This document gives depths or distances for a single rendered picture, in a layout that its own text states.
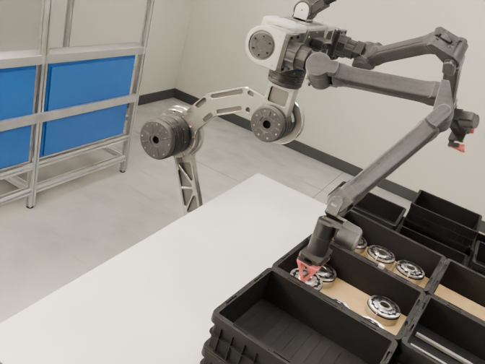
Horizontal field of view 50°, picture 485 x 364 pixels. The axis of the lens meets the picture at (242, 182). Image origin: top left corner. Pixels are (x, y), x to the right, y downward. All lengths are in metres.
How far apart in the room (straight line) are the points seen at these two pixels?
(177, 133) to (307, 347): 1.14
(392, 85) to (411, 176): 3.31
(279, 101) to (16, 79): 1.44
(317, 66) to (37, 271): 1.82
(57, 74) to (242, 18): 2.58
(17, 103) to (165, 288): 1.56
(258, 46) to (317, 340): 0.90
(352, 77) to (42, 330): 1.12
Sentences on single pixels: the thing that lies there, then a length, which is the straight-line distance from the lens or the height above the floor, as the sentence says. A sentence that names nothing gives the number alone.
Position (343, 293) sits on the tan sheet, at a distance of 1.70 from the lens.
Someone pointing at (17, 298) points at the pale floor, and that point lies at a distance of 2.68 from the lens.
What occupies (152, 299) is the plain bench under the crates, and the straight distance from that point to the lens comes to 1.64.
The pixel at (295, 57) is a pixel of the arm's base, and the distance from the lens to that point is 1.64.
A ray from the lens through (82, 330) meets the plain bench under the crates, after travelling 1.52.
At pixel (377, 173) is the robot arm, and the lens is 1.48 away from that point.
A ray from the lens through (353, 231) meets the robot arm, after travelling 1.45.
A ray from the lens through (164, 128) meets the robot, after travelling 2.20.
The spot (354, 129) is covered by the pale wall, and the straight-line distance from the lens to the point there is 4.88.
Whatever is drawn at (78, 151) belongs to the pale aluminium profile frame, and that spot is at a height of 0.30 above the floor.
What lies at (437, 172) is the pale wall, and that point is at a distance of 4.81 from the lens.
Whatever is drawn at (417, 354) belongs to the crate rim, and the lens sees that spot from 1.45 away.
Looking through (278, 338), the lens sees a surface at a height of 0.83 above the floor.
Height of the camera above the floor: 1.75
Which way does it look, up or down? 25 degrees down
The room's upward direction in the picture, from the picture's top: 16 degrees clockwise
